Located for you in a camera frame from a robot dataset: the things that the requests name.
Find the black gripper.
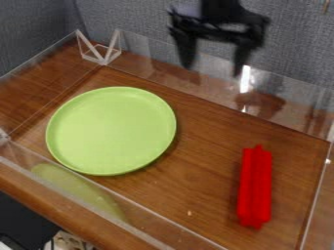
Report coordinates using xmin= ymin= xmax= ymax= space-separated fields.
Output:
xmin=168 ymin=6 xmax=270 ymax=77

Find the red block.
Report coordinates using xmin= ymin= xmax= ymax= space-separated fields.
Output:
xmin=237 ymin=145 xmax=271 ymax=229

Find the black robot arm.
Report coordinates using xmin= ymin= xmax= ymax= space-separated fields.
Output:
xmin=167 ymin=0 xmax=270 ymax=77

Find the green round plate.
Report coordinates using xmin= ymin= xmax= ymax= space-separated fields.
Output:
xmin=45 ymin=86 xmax=177 ymax=176

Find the black box under table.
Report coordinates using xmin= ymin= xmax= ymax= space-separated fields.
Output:
xmin=0 ymin=191 xmax=60 ymax=250

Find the clear acrylic corner bracket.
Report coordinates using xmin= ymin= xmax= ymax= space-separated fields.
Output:
xmin=76 ymin=29 xmax=123 ymax=65

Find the clear acrylic enclosure wall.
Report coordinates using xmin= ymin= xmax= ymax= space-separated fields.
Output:
xmin=0 ymin=31 xmax=334 ymax=250

